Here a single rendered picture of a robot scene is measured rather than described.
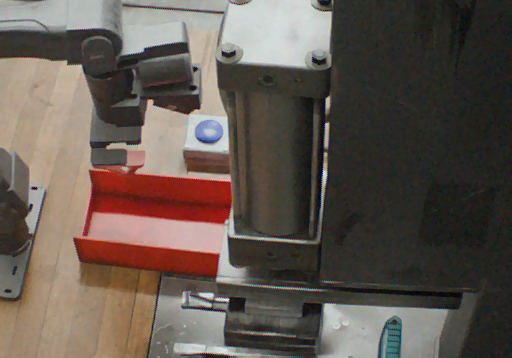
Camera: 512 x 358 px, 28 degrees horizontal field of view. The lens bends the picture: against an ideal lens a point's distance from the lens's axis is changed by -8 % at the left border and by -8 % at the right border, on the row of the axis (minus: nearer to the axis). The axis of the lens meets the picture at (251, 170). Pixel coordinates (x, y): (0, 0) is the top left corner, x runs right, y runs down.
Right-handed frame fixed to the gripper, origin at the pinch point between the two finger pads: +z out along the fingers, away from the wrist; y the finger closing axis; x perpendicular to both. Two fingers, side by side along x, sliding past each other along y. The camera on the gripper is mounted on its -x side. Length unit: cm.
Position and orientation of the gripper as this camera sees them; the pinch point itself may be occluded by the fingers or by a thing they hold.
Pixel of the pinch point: (127, 138)
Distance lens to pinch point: 138.4
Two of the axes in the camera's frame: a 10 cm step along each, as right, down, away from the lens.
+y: 0.0, -9.0, 4.4
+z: 0.5, 4.4, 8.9
